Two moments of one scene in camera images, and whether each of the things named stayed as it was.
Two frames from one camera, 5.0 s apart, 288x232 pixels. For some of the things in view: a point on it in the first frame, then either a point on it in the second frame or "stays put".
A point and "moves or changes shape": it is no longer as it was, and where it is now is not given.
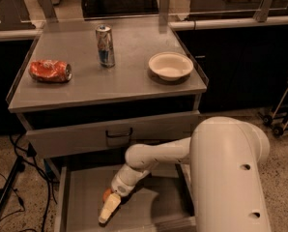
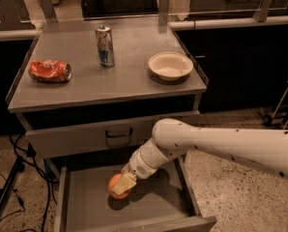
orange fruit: [106, 194] moves or changes shape
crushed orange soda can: [50, 71] stays put
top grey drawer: [108, 137] stays put
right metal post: [262, 11] stays put
